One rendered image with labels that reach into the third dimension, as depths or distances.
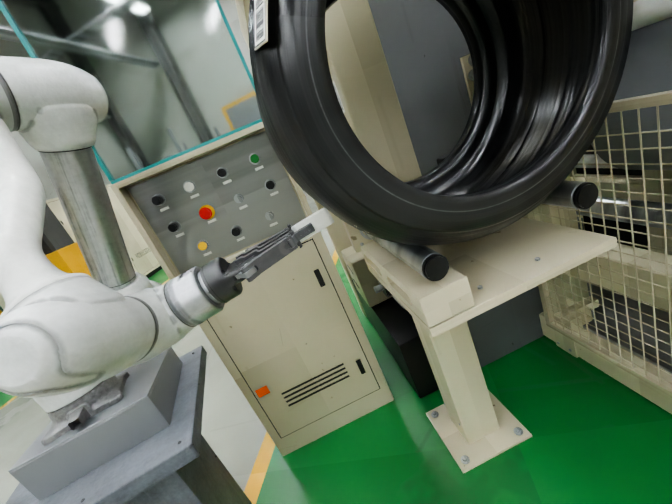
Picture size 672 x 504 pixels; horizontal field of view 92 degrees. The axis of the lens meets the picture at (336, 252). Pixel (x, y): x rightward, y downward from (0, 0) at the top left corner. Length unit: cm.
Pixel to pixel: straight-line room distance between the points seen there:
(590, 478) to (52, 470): 142
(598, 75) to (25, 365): 78
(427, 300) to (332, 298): 77
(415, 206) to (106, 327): 42
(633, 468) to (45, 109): 172
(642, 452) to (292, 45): 137
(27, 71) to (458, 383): 134
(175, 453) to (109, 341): 51
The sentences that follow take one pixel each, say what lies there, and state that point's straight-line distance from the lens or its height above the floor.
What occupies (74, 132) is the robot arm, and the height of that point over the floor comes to 136.
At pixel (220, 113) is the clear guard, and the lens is 120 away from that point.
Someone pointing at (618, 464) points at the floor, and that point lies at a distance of 139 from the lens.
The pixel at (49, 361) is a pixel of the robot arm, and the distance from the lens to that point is 44.
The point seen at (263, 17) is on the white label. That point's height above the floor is 129.
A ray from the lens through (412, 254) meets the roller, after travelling 56.
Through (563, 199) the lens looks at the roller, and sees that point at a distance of 68.
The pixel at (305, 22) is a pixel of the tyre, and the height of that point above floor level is 127.
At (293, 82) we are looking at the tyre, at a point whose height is 122.
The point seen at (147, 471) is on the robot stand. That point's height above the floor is 65.
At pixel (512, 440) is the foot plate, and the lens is 141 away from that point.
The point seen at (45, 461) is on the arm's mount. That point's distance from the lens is 112.
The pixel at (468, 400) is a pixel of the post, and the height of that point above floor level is 20.
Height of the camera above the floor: 114
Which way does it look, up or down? 18 degrees down
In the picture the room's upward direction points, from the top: 23 degrees counter-clockwise
